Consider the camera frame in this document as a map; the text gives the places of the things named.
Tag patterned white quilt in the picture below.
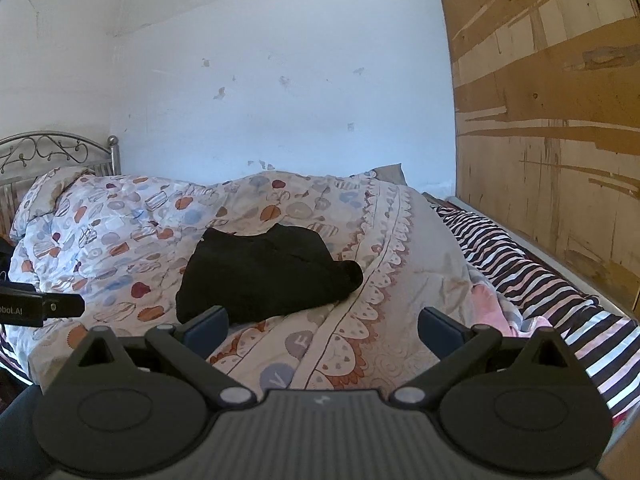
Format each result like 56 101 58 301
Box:
9 167 508 392

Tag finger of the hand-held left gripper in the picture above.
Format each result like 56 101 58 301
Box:
38 292 87 320

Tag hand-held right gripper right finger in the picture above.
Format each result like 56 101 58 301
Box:
390 306 586 407

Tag black sweatshirt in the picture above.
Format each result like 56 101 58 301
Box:
175 223 365 325

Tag plywood board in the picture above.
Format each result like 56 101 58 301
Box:
432 0 640 322

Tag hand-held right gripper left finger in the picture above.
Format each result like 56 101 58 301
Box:
65 306 256 407

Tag striped bed sheet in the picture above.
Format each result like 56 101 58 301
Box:
0 195 640 418

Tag grey metal headboard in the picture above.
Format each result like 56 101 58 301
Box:
0 132 124 233

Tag grey pillow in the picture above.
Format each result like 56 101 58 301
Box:
372 162 407 187

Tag person's blue trousers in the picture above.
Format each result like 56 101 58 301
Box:
0 385 48 480

